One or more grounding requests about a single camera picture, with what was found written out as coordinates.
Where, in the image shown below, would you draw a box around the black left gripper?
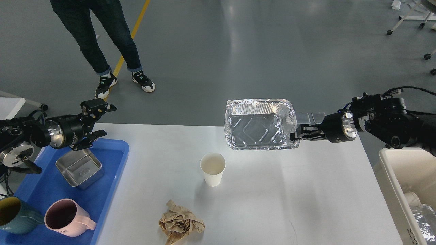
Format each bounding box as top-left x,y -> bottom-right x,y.
45,99 -> 117,151

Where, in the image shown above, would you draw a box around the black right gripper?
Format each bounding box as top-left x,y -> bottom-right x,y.
290,111 -> 358,143

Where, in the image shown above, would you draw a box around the stainless steel rectangular tray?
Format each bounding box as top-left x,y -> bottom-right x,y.
56,149 -> 104,190

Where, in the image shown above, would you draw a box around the aluminium foil tray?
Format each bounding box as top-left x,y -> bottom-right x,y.
224,99 -> 300,150

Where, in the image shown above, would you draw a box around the white paper cup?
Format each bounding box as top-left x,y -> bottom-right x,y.
200,152 -> 226,187

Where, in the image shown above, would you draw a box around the pink ribbed mug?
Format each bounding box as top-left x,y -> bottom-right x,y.
44,198 -> 97,238

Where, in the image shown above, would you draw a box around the brown paper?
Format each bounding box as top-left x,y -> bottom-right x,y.
158,200 -> 206,245

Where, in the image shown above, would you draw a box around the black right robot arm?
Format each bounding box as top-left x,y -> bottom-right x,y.
289,86 -> 436,156

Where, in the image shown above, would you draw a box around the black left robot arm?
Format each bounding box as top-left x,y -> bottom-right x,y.
0,98 -> 117,174

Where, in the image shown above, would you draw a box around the clear floor plate left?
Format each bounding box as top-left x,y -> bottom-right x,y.
295,112 -> 311,124

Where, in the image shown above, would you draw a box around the clear floor plate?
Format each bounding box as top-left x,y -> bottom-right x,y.
295,112 -> 311,124
311,112 -> 326,124

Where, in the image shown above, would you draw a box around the clear floor plate right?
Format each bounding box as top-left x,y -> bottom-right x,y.
311,112 -> 326,124

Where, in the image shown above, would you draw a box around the blue plastic tray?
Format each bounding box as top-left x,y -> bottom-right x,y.
0,138 -> 129,245

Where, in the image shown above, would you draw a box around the beige plastic bin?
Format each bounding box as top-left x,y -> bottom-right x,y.
373,148 -> 436,245

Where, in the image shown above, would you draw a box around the person in dark clothes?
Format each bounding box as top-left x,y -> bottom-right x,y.
49,0 -> 156,100

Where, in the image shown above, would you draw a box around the teal ceramic mug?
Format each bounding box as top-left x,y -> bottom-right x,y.
0,196 -> 45,234

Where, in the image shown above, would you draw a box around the white cup in bin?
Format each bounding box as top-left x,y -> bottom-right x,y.
403,191 -> 422,207

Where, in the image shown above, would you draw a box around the white rolling chair base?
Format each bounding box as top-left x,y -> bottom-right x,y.
387,0 -> 436,75

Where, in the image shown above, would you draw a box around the black cables at left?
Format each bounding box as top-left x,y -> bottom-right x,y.
0,170 -> 14,198

